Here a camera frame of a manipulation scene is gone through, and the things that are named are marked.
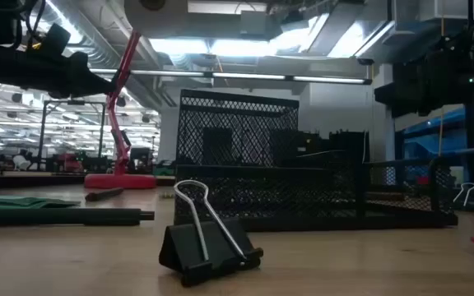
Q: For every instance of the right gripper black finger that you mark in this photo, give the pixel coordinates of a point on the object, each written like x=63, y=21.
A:
x=405, y=98

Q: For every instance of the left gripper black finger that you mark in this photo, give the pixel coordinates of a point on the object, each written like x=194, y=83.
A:
x=86, y=80

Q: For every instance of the black pen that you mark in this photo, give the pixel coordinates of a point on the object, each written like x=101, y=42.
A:
x=56, y=216
x=104, y=194

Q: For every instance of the small black binder clip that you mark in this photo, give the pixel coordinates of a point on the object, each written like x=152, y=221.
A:
x=473, y=205

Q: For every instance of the square sticky note pad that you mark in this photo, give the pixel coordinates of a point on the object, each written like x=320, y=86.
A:
x=15, y=202

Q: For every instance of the black mesh desk organizer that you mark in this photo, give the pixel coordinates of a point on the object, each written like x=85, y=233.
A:
x=261, y=193

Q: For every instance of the large black binder clip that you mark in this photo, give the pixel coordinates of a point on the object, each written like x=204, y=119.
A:
x=196, y=251

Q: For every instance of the black equipment boxes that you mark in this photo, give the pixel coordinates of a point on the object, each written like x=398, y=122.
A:
x=344, y=144

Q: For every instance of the red background machine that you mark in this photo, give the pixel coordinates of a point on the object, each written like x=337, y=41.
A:
x=69, y=163

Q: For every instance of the black background computer screen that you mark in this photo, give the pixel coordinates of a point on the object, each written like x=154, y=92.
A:
x=140, y=158

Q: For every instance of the red desk lamp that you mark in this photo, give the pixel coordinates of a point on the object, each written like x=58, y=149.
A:
x=119, y=181

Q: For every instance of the background wooden workbench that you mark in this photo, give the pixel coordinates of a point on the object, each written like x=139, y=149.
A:
x=35, y=179

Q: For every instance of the silver spiral ventilation duct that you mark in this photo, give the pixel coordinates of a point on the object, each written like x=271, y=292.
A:
x=97, y=45

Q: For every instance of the black rack frame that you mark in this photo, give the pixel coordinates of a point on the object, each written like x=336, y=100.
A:
x=43, y=135

